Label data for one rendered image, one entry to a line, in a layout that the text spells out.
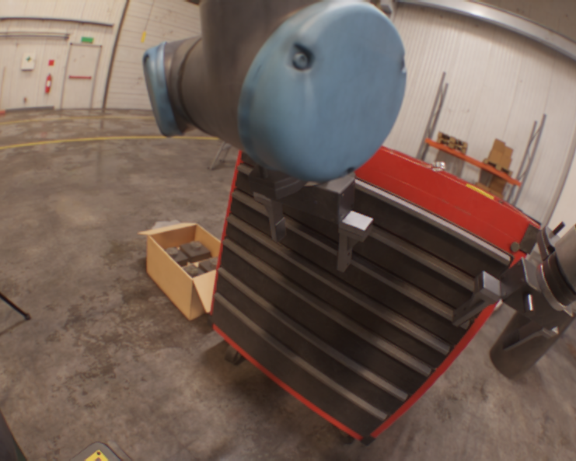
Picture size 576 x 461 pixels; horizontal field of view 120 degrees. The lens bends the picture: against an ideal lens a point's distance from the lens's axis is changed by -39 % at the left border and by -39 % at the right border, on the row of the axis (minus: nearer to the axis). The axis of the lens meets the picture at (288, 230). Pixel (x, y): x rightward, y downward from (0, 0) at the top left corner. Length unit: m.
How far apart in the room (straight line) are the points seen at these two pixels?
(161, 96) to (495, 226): 0.53
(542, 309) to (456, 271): 0.20
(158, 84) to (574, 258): 0.46
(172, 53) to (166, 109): 0.05
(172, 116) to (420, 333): 0.57
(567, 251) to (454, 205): 0.25
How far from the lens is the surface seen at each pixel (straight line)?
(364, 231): 0.37
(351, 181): 0.37
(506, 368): 2.07
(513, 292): 0.40
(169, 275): 1.34
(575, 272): 0.39
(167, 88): 0.23
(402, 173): 0.55
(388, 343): 0.66
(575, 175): 2.79
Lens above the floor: 0.96
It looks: 24 degrees down
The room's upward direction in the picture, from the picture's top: 17 degrees clockwise
